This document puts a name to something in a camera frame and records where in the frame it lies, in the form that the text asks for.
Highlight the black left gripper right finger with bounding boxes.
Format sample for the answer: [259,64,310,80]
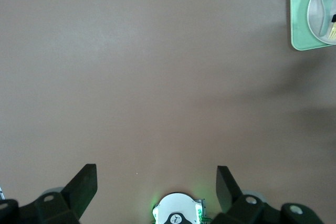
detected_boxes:
[214,166,322,224]

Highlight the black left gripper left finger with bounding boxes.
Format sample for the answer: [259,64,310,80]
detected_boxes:
[0,164,98,224]

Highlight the round beige plate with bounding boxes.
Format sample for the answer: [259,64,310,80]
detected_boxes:
[307,0,336,46]

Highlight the light green rectangular tray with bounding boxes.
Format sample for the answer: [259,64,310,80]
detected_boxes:
[289,0,336,52]

